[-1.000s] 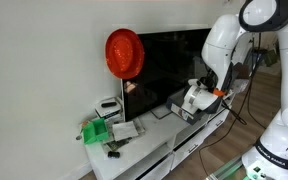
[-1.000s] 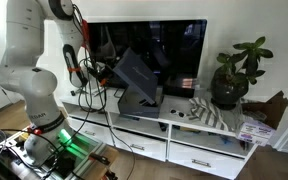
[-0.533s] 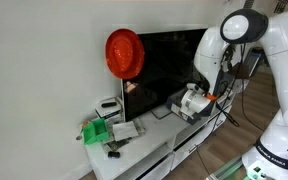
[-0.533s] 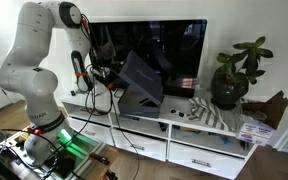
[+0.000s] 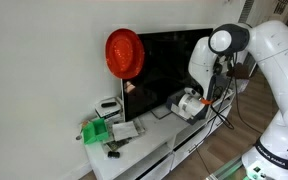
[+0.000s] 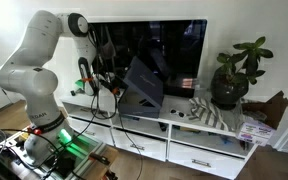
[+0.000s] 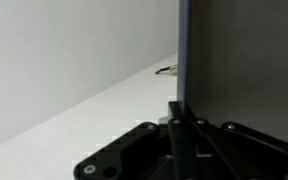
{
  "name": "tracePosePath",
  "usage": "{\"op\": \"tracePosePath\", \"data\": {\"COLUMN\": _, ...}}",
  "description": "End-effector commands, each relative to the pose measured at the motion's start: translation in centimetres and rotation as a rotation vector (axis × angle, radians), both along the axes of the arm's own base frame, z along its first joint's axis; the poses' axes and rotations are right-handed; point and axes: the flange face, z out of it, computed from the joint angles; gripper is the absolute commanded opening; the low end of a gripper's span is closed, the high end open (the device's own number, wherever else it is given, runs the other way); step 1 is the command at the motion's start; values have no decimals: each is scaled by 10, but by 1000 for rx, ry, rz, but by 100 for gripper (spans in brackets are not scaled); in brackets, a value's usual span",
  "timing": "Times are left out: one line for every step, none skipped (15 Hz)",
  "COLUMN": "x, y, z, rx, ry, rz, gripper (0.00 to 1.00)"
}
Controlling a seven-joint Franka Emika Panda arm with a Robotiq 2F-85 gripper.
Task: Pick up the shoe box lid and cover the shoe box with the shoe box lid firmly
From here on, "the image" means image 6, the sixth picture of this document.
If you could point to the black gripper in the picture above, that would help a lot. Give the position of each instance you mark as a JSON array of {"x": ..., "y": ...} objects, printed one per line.
[{"x": 107, "y": 85}]

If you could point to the navy shoe box lid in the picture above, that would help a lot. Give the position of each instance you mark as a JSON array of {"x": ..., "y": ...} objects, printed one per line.
[{"x": 145, "y": 83}]

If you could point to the robot base table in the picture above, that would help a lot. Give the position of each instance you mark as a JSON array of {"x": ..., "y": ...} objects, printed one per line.
[{"x": 84, "y": 156}]

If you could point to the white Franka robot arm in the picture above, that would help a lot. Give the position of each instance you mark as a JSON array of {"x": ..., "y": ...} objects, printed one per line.
[{"x": 34, "y": 80}]

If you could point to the white purple printed box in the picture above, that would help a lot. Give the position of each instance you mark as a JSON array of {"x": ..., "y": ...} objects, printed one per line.
[{"x": 254, "y": 132}]

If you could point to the green plastic bin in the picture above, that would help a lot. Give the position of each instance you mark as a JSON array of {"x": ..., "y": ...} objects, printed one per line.
[{"x": 79, "y": 84}]

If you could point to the white cabinet drawer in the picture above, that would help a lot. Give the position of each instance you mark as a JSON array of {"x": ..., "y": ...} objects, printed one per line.
[
  {"x": 139, "y": 145},
  {"x": 94, "y": 131},
  {"x": 204, "y": 161}
]

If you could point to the white sunglasses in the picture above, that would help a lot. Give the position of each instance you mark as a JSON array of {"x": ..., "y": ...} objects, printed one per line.
[{"x": 177, "y": 113}]

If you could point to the black flat screen television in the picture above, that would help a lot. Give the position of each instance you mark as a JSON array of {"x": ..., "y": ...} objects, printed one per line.
[{"x": 180, "y": 46}]

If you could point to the white tv cabinet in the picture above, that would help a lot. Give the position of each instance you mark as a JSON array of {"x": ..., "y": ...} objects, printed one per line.
[{"x": 184, "y": 133}]

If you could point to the grey white striped cloth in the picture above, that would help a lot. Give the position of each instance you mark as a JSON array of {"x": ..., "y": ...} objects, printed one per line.
[{"x": 207, "y": 113}]

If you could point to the green plant in dark pot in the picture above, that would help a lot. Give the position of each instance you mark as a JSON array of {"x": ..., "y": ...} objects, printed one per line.
[{"x": 229, "y": 88}]

